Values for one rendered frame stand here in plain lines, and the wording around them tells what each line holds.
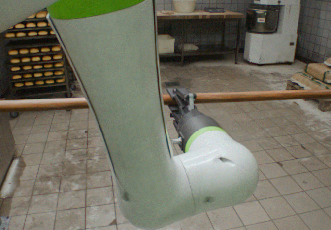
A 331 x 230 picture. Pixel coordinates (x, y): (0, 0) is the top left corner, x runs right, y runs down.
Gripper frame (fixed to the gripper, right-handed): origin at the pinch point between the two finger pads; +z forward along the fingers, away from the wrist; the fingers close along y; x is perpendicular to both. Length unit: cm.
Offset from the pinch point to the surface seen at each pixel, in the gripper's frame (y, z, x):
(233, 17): 12, 413, 213
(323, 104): 89, 195, 242
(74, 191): 114, 112, -41
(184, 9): 3, 442, 133
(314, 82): 70, 221, 244
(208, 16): 10, 412, 166
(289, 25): 18, 390, 313
